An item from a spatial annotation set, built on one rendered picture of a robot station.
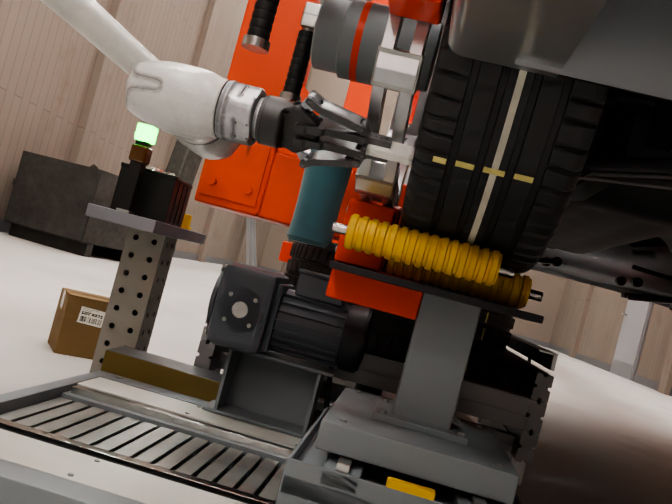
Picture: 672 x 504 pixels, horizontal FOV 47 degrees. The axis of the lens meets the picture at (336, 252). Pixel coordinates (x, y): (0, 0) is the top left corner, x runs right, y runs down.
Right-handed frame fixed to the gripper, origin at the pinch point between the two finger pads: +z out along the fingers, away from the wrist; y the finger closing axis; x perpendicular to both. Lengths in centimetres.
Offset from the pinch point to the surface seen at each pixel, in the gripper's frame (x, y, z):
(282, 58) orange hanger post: 64, -27, -35
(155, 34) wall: 724, -427, -385
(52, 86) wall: 486, -367, -383
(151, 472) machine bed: -38, -41, -23
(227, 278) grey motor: 12, -49, -29
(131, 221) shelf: 26, -55, -58
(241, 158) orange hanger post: 45, -45, -38
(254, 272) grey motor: 14, -48, -24
